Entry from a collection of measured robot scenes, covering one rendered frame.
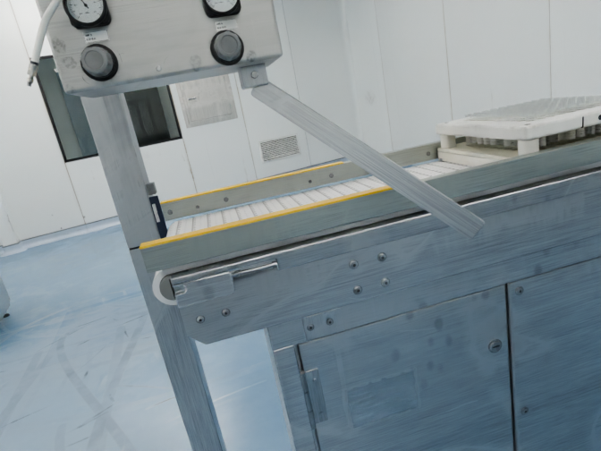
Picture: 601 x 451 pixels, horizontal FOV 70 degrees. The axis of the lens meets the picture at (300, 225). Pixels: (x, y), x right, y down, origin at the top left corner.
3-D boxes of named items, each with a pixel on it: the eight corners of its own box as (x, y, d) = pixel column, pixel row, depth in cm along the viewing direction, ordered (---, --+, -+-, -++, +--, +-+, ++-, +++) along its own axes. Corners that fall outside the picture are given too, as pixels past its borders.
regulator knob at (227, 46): (215, 65, 42) (204, 17, 40) (215, 68, 44) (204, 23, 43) (249, 59, 42) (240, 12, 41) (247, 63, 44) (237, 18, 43)
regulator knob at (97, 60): (80, 82, 40) (64, 29, 38) (87, 84, 42) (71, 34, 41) (118, 75, 40) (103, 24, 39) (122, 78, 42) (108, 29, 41)
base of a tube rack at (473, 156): (527, 176, 61) (527, 159, 61) (437, 160, 85) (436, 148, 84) (668, 141, 65) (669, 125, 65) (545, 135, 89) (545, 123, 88)
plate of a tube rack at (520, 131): (526, 141, 60) (526, 126, 59) (435, 134, 83) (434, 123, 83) (670, 108, 64) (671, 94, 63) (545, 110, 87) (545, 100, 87)
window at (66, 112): (64, 162, 501) (29, 57, 469) (64, 162, 502) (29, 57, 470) (182, 138, 549) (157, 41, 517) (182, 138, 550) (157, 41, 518)
